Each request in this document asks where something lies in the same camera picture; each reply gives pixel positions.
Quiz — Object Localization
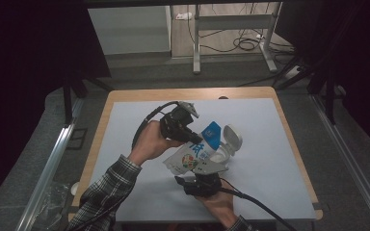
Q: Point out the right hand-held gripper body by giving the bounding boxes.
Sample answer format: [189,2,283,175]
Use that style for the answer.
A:
[182,160,229,198]

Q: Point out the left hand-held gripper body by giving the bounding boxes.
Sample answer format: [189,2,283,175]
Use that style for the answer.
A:
[159,100,200,142]

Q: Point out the blue and white salt bag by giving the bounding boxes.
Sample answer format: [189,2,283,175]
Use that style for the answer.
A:
[162,120,223,176]

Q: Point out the clear plastic container with lid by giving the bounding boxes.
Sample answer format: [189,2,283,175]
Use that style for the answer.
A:
[208,124,244,165]

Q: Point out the person's right hand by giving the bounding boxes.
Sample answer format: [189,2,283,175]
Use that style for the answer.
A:
[195,189,239,229]

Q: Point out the person's left hand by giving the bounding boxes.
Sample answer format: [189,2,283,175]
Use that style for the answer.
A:
[127,119,186,167]

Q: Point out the wooden table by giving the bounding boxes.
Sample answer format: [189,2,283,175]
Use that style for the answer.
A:
[67,86,324,224]

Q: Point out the white table mat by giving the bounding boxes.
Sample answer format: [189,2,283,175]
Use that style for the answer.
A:
[76,97,317,222]

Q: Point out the grey panel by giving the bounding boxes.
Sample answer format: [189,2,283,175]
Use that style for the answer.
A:
[87,5,172,56]

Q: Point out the black stand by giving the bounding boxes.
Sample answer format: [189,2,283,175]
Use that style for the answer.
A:
[276,54,338,125]
[62,71,114,126]

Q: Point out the white power adapter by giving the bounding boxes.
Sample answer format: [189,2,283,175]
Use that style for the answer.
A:
[174,12,194,21]

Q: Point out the white power strip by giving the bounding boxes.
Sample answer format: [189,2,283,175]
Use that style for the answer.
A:
[283,65,302,80]

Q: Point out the clear plastic bag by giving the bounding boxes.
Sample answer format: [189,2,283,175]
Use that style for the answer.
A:
[33,181,70,231]

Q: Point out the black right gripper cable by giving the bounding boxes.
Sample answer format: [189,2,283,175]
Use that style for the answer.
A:
[220,187,298,231]

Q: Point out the black floor cables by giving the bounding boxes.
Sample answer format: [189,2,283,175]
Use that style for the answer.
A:
[186,6,295,54]

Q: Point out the white desk frame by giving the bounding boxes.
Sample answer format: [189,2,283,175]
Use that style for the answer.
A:
[192,2,283,75]

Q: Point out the aluminium rail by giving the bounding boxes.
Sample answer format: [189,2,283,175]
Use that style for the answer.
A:
[14,97,85,231]
[311,94,370,230]

